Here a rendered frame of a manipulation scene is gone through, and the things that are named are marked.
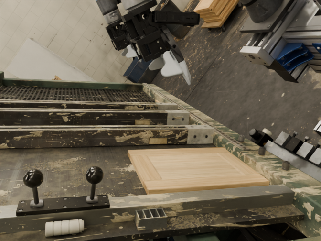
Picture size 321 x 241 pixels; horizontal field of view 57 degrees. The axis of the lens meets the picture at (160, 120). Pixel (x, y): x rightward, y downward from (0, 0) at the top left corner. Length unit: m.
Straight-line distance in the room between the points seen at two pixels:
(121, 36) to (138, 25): 0.66
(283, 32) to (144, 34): 0.81
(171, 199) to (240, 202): 0.20
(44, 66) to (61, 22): 1.59
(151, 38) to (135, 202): 0.39
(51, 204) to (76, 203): 0.05
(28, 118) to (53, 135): 0.31
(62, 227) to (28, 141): 0.56
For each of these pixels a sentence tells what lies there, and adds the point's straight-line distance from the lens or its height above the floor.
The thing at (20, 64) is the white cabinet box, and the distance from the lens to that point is 4.91.
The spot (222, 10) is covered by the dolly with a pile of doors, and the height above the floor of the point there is 0.22.
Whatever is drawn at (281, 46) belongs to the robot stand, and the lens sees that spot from 1.39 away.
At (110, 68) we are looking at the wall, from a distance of 6.33.
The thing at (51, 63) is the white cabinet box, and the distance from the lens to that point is 4.87.
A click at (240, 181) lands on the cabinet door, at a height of 0.98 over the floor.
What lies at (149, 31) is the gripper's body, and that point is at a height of 1.49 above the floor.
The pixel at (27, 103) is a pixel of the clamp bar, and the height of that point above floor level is 1.61.
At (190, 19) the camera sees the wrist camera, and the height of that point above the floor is 1.44.
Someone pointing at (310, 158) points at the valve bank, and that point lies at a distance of 1.16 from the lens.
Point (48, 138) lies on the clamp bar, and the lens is 1.18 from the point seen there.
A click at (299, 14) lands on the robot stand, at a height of 0.95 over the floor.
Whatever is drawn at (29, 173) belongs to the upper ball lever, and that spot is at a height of 1.55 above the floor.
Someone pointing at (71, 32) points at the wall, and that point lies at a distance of 6.25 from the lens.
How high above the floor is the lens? 1.63
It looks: 23 degrees down
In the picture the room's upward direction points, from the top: 56 degrees counter-clockwise
